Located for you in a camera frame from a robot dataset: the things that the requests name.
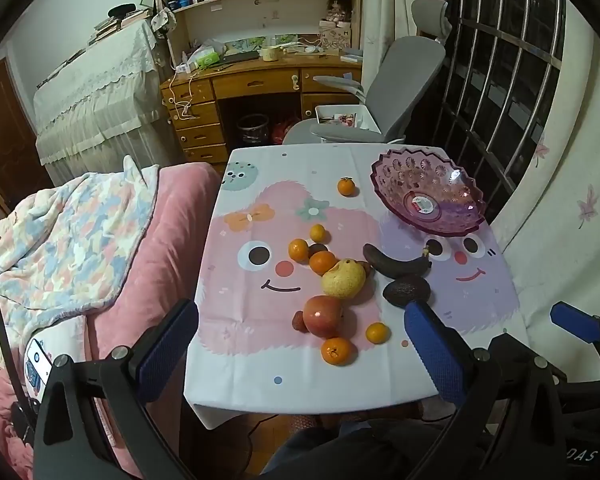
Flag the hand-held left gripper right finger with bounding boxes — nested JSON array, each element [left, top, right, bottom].
[[404, 300, 568, 480]]

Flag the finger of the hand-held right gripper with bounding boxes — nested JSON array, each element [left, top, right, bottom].
[[550, 301, 600, 356]]

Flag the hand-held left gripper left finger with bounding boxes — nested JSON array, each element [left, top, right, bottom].
[[32, 299, 201, 480]]

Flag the dark avocado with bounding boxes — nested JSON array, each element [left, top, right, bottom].
[[382, 276, 432, 308]]

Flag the dark overripe banana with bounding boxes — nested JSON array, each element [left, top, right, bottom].
[[363, 243, 432, 279]]

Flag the yellow pear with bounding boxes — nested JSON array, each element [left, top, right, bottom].
[[321, 258, 367, 299]]

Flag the red apple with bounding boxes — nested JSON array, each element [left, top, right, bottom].
[[302, 295, 344, 338]]

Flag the pink plastic fruit bowl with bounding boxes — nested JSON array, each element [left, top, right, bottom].
[[370, 147, 487, 237]]

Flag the cartoon printed tablecloth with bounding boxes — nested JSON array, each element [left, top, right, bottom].
[[184, 143, 528, 431]]

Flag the person's dark trousers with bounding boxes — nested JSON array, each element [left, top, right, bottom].
[[260, 410, 461, 480]]

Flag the smartphone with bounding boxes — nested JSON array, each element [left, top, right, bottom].
[[24, 338, 55, 390]]

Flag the dark waste bin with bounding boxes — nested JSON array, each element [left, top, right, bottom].
[[236, 114, 270, 146]]

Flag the white storage box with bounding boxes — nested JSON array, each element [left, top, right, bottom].
[[314, 104, 383, 133]]

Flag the red bag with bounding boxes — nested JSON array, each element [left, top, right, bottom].
[[271, 119, 301, 145]]

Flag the white lace furniture cover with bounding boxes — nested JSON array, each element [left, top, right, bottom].
[[32, 20, 173, 186]]

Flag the brown wooden door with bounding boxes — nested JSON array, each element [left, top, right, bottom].
[[0, 57, 56, 211]]

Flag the wooden desk with drawers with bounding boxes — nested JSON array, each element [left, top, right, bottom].
[[160, 52, 363, 163]]

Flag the grey office chair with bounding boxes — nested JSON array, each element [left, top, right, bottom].
[[283, 0, 453, 146]]

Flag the metal window grille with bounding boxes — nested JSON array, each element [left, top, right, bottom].
[[432, 0, 568, 196]]

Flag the white plastic bag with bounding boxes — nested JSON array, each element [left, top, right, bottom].
[[185, 39, 227, 61]]

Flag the stack of books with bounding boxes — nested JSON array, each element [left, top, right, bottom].
[[87, 7, 153, 43]]

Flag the beige patterned box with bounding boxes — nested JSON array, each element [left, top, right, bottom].
[[319, 20, 353, 52]]

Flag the brown haired doll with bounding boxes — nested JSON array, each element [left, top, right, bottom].
[[325, 0, 353, 26]]

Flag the white charger cable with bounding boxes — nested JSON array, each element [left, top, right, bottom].
[[167, 67, 201, 122]]

